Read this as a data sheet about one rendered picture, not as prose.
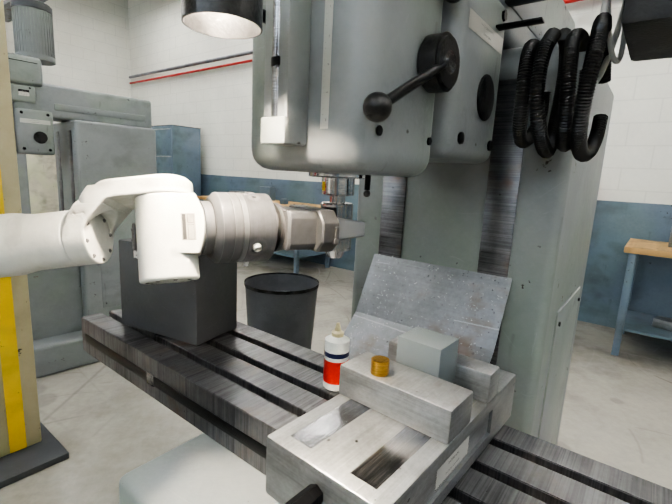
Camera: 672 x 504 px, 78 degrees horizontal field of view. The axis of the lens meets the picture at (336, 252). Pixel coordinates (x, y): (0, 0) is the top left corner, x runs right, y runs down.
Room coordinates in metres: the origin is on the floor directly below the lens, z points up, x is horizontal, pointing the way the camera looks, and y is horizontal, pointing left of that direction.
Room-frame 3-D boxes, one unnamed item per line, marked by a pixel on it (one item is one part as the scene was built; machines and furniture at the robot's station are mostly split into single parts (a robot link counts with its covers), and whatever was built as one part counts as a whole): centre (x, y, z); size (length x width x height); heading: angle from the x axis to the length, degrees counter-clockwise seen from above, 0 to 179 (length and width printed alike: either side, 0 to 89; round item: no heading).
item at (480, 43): (0.75, -0.12, 1.47); 0.24 x 0.19 x 0.26; 53
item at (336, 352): (0.63, -0.01, 1.02); 0.04 x 0.04 x 0.11
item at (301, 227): (0.55, 0.08, 1.23); 0.13 x 0.12 x 0.10; 31
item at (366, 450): (0.48, -0.10, 1.02); 0.35 x 0.15 x 0.11; 140
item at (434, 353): (0.50, -0.12, 1.08); 0.06 x 0.05 x 0.06; 50
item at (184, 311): (0.86, 0.33, 1.07); 0.22 x 0.12 x 0.20; 64
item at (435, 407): (0.46, -0.09, 1.06); 0.15 x 0.06 x 0.04; 50
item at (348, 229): (0.57, -0.01, 1.23); 0.06 x 0.02 x 0.03; 121
